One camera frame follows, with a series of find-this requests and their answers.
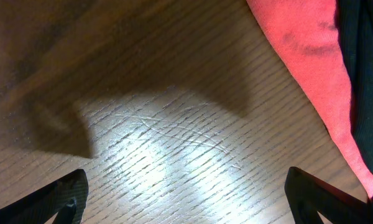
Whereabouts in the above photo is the black t-shirt with print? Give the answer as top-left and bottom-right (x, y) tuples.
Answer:
(338, 0), (373, 205)

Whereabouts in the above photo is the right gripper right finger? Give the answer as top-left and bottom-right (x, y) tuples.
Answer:
(284, 167), (373, 224)

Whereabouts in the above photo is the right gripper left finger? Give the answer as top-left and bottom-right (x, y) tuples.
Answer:
(0, 169), (89, 224)

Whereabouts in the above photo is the red t-shirt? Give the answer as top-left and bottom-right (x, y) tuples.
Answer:
(247, 0), (373, 198)

